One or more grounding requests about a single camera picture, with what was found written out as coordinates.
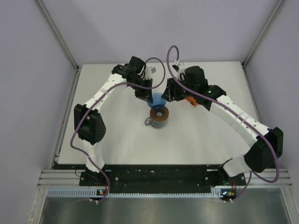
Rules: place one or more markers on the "orange coffee filter box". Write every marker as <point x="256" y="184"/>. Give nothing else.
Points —
<point x="192" y="101"/>

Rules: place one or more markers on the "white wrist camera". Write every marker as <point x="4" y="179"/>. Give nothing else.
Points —
<point x="149" y="71"/>
<point x="180" y="69"/>

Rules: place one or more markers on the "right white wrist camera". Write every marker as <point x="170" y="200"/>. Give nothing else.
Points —
<point x="180" y="69"/>

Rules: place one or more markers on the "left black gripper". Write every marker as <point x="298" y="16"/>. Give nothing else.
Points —
<point x="145" y="94"/>

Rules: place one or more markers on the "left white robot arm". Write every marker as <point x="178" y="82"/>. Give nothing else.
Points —
<point x="89" y="126"/>

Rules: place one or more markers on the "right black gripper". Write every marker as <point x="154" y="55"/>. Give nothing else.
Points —
<point x="171" y="91"/>

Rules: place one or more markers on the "blue glass dripper cone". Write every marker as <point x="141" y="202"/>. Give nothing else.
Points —
<point x="157" y="101"/>

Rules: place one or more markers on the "grey slotted cable duct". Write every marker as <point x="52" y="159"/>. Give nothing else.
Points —
<point x="99" y="193"/>

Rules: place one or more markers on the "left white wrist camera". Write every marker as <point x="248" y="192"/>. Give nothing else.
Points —
<point x="149" y="71"/>

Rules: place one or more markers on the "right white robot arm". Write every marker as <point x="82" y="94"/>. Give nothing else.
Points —
<point x="265" y="144"/>

